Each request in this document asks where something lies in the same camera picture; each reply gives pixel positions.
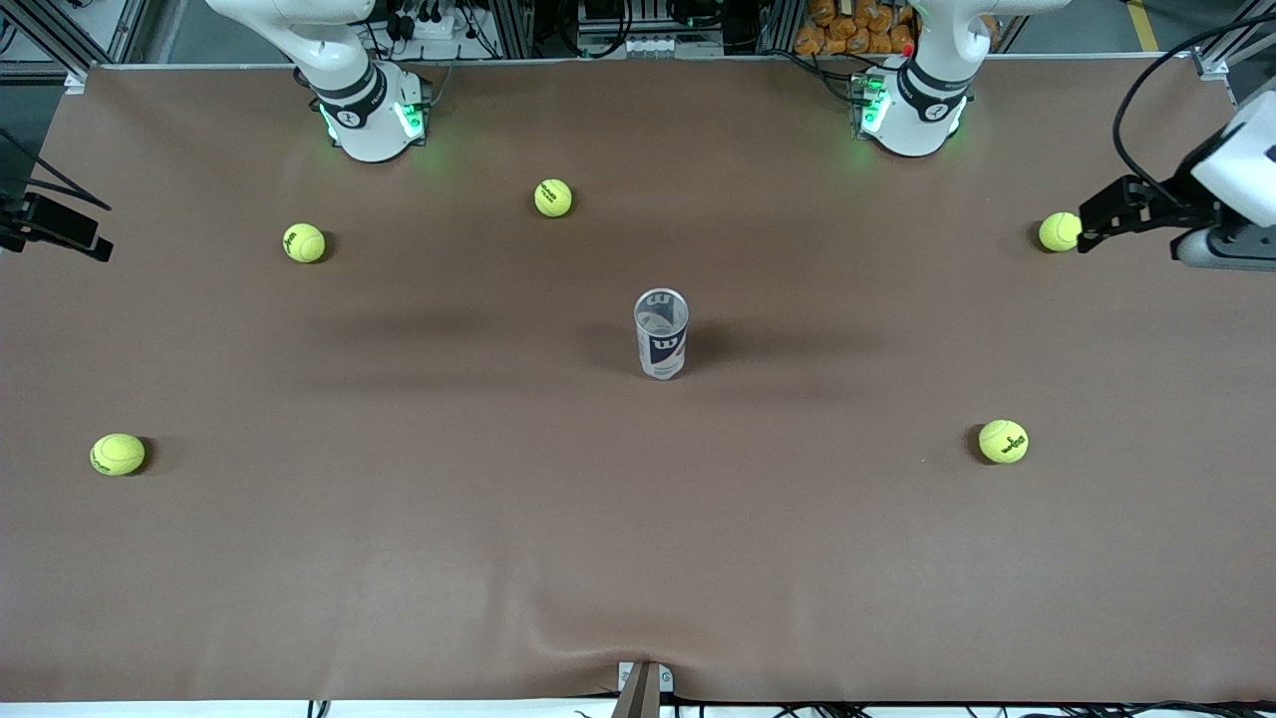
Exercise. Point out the orange packed bags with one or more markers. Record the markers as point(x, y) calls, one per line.
point(857, 28)

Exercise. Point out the white terminal strip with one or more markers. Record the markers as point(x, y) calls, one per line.
point(648, 46)

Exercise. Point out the brown table mat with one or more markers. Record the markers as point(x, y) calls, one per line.
point(638, 548)

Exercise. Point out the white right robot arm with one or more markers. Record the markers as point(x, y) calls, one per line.
point(354, 125)

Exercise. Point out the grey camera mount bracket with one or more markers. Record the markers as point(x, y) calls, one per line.
point(643, 693)

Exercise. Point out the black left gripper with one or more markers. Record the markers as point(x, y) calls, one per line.
point(1179, 197)

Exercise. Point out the white blue tennis ball can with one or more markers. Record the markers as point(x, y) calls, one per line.
point(662, 349)

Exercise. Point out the aluminium frame profile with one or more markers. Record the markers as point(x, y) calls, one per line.
point(128, 25)
point(513, 25)
point(778, 25)
point(1211, 62)

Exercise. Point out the white power strip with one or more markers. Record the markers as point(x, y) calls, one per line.
point(429, 25)

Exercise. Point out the yellow tennis ball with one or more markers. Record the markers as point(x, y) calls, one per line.
point(1057, 231)
point(1003, 441)
point(553, 197)
point(304, 242)
point(118, 454)

